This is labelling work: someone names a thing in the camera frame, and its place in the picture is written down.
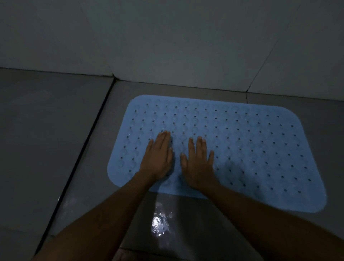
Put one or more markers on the person's right hand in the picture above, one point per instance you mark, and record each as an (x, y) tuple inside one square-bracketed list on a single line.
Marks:
[(199, 169)]

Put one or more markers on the person's left forearm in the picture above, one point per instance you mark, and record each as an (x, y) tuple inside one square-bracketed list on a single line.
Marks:
[(94, 223)]

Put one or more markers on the person's right forearm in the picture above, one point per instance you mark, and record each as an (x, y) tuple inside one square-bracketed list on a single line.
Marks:
[(282, 223)]

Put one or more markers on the person's left hand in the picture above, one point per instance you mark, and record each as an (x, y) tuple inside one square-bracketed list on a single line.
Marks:
[(158, 158)]

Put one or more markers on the blue bath mat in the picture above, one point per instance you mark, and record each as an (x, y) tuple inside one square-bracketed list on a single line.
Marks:
[(255, 156)]

